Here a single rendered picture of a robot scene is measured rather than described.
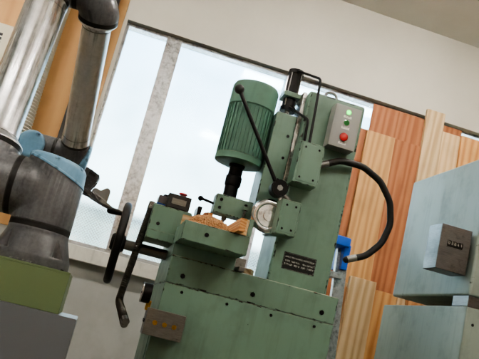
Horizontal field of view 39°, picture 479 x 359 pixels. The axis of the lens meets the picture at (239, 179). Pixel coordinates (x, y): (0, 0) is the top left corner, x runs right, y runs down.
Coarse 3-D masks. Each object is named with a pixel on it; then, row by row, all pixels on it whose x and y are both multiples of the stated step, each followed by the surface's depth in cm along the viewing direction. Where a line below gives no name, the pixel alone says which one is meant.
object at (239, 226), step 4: (240, 220) 201; (244, 220) 201; (232, 224) 213; (236, 224) 206; (240, 224) 201; (244, 224) 201; (228, 228) 219; (232, 228) 211; (236, 228) 205; (240, 228) 200; (244, 228) 201; (236, 232) 206; (240, 232) 204
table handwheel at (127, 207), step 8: (128, 208) 227; (128, 216) 224; (120, 224) 221; (120, 232) 220; (112, 240) 230; (120, 240) 220; (128, 240) 233; (112, 248) 220; (120, 248) 231; (128, 248) 232; (144, 248) 233; (152, 248) 234; (112, 256) 219; (152, 256) 235; (160, 256) 234; (112, 264) 220; (112, 272) 222; (104, 280) 227
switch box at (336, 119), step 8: (336, 104) 241; (336, 112) 240; (344, 112) 241; (352, 112) 241; (360, 112) 242; (336, 120) 240; (352, 120) 241; (328, 128) 243; (336, 128) 239; (352, 128) 240; (328, 136) 240; (336, 136) 239; (352, 136) 240; (328, 144) 238; (336, 144) 238; (352, 144) 239; (344, 152) 243
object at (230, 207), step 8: (216, 200) 240; (224, 200) 240; (232, 200) 241; (240, 200) 241; (216, 208) 239; (224, 208) 240; (232, 208) 240; (240, 208) 241; (224, 216) 242; (232, 216) 240; (240, 216) 240; (248, 216) 241
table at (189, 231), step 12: (180, 228) 212; (192, 228) 204; (204, 228) 205; (216, 228) 206; (144, 240) 234; (156, 240) 225; (168, 240) 223; (180, 240) 208; (192, 240) 204; (204, 240) 204; (216, 240) 205; (228, 240) 206; (240, 240) 207; (216, 252) 217; (228, 252) 209; (240, 252) 206
